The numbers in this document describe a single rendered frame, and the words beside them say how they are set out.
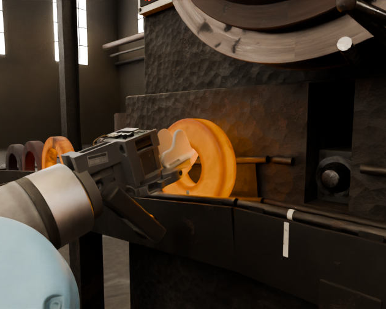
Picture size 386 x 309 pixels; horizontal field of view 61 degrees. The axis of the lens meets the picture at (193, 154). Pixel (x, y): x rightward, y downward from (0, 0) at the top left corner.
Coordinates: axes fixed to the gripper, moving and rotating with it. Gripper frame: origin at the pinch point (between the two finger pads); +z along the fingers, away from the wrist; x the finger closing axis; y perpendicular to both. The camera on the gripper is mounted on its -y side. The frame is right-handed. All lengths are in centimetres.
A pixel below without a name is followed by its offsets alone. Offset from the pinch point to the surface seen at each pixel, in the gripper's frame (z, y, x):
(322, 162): 8.5, -2.9, -17.6
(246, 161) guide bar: 4.0, -2.0, -7.5
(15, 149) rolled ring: -3, -4, 85
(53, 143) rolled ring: -3, 0, 51
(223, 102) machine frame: 7.9, 6.6, -1.6
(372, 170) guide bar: 4.2, -1.3, -25.5
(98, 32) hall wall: 586, 130, 984
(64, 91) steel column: 254, -14, 625
